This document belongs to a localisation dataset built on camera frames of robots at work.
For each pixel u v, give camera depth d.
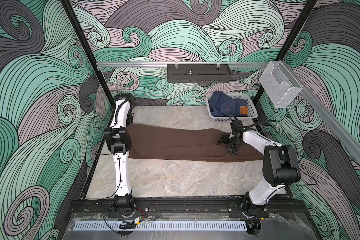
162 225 0.70
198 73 0.98
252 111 1.07
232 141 0.79
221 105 1.10
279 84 0.78
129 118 0.88
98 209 0.74
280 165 0.47
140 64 1.84
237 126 0.74
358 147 0.52
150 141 1.07
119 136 0.62
